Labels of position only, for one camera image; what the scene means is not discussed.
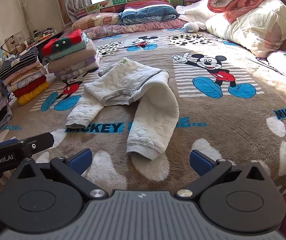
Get cluttered side table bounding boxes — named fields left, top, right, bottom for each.
left=0, top=29, right=63, bottom=63

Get colourful alphabet foam mat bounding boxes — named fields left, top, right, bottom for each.
left=74, top=0, right=209, bottom=18

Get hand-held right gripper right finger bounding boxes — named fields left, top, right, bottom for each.
left=175, top=149, right=273, bottom=200

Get cartoon mouse printed blanket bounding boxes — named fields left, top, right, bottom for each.
left=0, top=29, right=286, bottom=198

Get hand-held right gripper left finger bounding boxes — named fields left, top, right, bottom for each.
left=13, top=148, right=108, bottom=200

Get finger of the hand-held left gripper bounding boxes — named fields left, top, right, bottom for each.
left=0, top=138, right=20, bottom=148
left=20, top=132, right=55, bottom=155

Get folded clothes stack red top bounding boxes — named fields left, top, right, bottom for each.
left=42, top=29, right=103, bottom=81

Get peach cartoon pillow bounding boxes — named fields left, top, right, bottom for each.
left=72, top=12, right=122, bottom=30

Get white plush toy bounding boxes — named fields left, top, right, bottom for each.
left=175, top=0, right=223, bottom=23
left=183, top=21, right=207, bottom=33

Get folded clothes stack striped top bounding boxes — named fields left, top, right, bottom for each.
left=0, top=47, right=50, bottom=106

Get blue and maroon folded quilt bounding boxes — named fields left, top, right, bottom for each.
left=118, top=0, right=179, bottom=26

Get white quilted pants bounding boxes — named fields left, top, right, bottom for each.
left=65, top=57, right=179, bottom=161

